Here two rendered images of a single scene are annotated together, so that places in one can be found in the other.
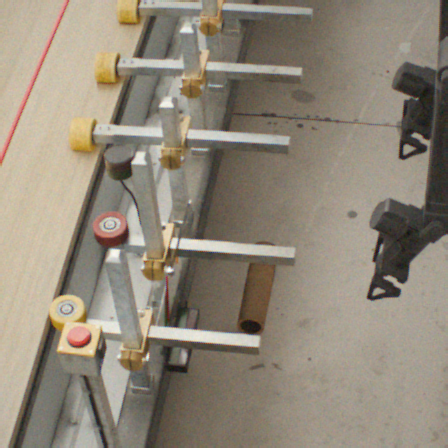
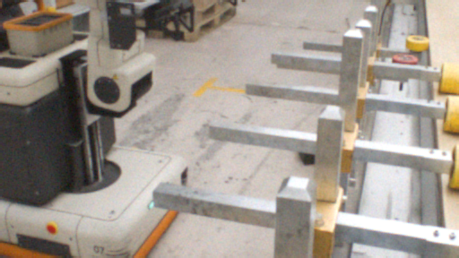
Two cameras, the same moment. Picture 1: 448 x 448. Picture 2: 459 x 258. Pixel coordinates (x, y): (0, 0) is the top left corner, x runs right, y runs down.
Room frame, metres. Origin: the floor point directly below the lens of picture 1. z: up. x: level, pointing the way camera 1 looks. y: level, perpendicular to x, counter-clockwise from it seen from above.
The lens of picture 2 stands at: (3.51, -0.18, 1.41)
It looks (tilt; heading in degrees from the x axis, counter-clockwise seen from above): 24 degrees down; 180
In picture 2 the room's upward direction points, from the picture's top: 2 degrees clockwise
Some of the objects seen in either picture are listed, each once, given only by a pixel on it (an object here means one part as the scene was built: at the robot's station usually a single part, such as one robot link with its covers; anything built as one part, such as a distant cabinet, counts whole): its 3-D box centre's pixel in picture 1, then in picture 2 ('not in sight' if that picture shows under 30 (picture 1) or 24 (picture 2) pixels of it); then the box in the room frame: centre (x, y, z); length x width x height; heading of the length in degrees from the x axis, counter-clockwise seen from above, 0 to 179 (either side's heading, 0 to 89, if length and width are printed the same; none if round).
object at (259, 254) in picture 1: (198, 249); (341, 70); (1.88, 0.06, 0.84); 0.43 x 0.03 x 0.04; 76
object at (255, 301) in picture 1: (258, 287); not in sight; (2.41, -0.09, 0.04); 0.30 x 0.08 x 0.08; 166
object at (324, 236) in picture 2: not in sight; (321, 216); (2.85, -0.09, 0.95); 0.14 x 0.06 x 0.05; 166
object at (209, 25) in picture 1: (212, 14); (342, 143); (2.61, -0.03, 0.95); 0.14 x 0.06 x 0.05; 166
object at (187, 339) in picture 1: (158, 336); (360, 50); (1.64, 0.16, 0.84); 0.43 x 0.03 x 0.04; 76
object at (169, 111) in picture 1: (177, 173); (362, 89); (2.10, 0.09, 0.87); 0.04 x 0.04 x 0.48; 76
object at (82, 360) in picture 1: (82, 350); not in sight; (1.36, 0.27, 1.18); 0.07 x 0.07 x 0.08; 76
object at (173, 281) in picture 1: (169, 297); not in sight; (1.82, 0.14, 0.75); 0.26 x 0.01 x 0.10; 166
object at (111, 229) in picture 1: (112, 239); (402, 73); (1.92, 0.25, 0.85); 0.08 x 0.08 x 0.11
